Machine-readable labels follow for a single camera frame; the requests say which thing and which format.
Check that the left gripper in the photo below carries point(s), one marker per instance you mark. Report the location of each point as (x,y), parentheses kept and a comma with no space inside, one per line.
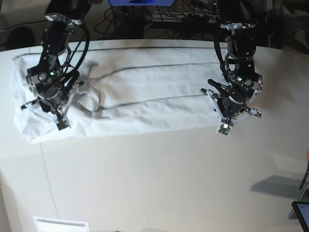
(232,104)

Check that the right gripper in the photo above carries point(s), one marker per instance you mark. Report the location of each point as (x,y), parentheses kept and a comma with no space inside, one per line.
(53,98)

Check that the white T-shirt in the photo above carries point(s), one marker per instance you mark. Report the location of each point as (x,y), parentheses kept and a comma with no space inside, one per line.
(125,91)

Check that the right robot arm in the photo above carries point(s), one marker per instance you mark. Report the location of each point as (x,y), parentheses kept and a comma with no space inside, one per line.
(49,79)

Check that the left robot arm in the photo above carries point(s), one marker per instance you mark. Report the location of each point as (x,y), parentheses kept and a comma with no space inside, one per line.
(235,47)

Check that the blue box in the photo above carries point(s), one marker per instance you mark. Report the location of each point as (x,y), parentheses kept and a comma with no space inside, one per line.
(141,2)

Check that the black tablet with stand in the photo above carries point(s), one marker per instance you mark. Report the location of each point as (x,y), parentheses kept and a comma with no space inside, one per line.
(300,209)

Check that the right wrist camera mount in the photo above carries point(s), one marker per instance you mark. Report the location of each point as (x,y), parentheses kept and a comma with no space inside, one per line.
(59,119)

